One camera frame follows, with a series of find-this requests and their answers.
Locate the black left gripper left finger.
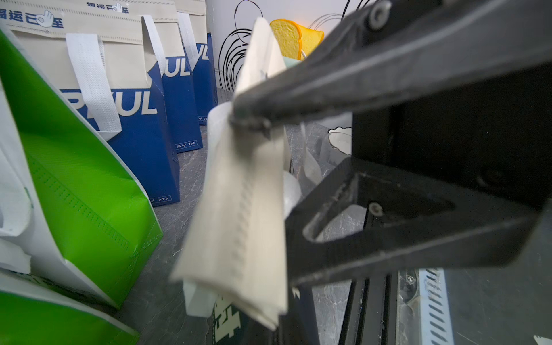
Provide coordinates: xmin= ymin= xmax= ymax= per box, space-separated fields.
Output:
xmin=231 ymin=1 xmax=551 ymax=129

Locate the green white bag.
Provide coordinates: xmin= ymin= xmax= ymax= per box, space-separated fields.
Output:
xmin=1 ymin=25 xmax=162 ymax=308
xmin=1 ymin=270 xmax=140 ymax=344

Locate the blue beige takeout bag front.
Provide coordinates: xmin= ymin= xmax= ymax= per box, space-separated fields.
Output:
xmin=170 ymin=16 xmax=320 ymax=345

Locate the blue beige bag first row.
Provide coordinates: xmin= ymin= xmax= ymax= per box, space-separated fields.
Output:
xmin=1 ymin=1 xmax=180 ymax=206

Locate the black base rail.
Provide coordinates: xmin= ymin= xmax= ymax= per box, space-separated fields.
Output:
xmin=339 ymin=273 xmax=398 ymax=344

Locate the white scalloped plate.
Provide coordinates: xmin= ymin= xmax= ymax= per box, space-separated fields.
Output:
xmin=329 ymin=126 xmax=352 ymax=155

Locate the blue beige bag back row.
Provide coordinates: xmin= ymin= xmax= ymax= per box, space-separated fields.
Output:
xmin=175 ymin=0 xmax=218 ymax=126

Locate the grey slotted cable duct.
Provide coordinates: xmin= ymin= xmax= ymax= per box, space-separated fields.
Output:
xmin=418 ymin=268 xmax=454 ymax=345

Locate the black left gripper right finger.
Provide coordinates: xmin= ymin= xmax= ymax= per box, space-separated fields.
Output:
xmin=285 ymin=158 xmax=543 ymax=287

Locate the blue beige bag middle row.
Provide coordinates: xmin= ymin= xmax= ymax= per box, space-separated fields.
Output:
xmin=84 ymin=1 xmax=203 ymax=153

